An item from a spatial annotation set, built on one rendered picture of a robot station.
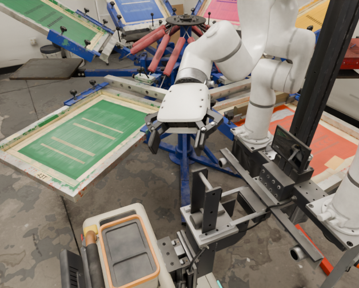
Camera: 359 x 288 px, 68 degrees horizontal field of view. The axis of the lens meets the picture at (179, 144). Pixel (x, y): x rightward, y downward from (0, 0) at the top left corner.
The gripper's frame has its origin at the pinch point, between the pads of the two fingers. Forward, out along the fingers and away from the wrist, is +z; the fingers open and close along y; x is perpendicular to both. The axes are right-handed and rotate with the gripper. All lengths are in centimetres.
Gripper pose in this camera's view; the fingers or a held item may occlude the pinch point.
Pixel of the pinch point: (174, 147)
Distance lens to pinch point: 50.8
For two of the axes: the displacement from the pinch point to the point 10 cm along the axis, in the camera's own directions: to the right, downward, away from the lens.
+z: -2.1, 8.3, -5.2
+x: -2.7, -5.6, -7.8
